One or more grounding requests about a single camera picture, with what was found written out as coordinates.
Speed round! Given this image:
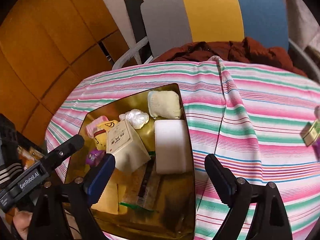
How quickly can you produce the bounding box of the cream folded towel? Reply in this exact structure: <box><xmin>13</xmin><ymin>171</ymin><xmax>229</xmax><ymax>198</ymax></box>
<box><xmin>148</xmin><ymin>90</ymin><xmax>182</xmax><ymax>119</ymax></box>

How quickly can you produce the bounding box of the white foam block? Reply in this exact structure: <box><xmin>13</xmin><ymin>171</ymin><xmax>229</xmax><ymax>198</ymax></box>
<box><xmin>155</xmin><ymin>120</ymin><xmax>193</xmax><ymax>174</ymax></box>

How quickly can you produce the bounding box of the grey yellow blue chair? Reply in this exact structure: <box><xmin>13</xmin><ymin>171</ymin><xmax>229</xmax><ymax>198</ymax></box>
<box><xmin>113</xmin><ymin>0</ymin><xmax>319</xmax><ymax>81</ymax></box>

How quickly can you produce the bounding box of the black rolled mat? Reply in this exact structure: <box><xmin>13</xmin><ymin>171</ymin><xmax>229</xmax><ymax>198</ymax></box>
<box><xmin>124</xmin><ymin>0</ymin><xmax>152</xmax><ymax>63</ymax></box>

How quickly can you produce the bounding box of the white crumpled plastic ball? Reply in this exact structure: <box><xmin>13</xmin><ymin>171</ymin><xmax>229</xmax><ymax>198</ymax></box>
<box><xmin>119</xmin><ymin>109</ymin><xmax>149</xmax><ymax>129</ymax></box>

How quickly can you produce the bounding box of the left hand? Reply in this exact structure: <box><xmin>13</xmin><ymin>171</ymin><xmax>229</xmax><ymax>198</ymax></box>
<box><xmin>13</xmin><ymin>209</ymin><xmax>33</xmax><ymax>240</ymax></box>

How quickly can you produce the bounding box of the beige cardboard box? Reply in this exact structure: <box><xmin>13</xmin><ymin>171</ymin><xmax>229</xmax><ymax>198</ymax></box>
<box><xmin>107</xmin><ymin>120</ymin><xmax>151</xmax><ymax>173</ymax></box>

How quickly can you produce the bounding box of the purple small box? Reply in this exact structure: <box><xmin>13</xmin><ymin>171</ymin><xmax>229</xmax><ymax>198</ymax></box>
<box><xmin>312</xmin><ymin>138</ymin><xmax>320</xmax><ymax>160</ymax></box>

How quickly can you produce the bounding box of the yellow sponge cloth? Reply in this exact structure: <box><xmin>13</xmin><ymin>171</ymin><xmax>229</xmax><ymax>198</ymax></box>
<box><xmin>91</xmin><ymin>169</ymin><xmax>129</xmax><ymax>215</ymax></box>

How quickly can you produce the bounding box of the orange wooden wardrobe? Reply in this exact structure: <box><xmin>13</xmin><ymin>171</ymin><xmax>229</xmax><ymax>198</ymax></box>
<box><xmin>1</xmin><ymin>0</ymin><xmax>129</xmax><ymax>145</ymax></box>

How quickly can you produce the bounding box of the cracker snack packet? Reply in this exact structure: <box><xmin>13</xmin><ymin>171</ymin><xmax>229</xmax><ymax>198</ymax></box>
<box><xmin>121</xmin><ymin>155</ymin><xmax>161</xmax><ymax>211</ymax></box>

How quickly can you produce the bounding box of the purple small packet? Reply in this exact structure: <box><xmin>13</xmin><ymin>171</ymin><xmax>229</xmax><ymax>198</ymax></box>
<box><xmin>86</xmin><ymin>149</ymin><xmax>105</xmax><ymax>167</ymax></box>

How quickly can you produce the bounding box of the striped pink green tablecloth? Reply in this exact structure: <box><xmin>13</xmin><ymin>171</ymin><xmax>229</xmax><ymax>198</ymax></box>
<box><xmin>46</xmin><ymin>57</ymin><xmax>319</xmax><ymax>239</ymax></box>

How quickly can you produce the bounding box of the gold metal tray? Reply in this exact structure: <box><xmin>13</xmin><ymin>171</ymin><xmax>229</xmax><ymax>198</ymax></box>
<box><xmin>65</xmin><ymin>83</ymin><xmax>196</xmax><ymax>239</ymax></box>

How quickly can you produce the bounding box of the dark red jacket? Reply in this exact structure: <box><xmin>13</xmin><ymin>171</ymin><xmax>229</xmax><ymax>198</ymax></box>
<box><xmin>154</xmin><ymin>37</ymin><xmax>307</xmax><ymax>77</ymax></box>

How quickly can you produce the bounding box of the green white tea box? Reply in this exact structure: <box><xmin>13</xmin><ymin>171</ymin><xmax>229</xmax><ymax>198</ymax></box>
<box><xmin>300</xmin><ymin>119</ymin><xmax>319</xmax><ymax>146</ymax></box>

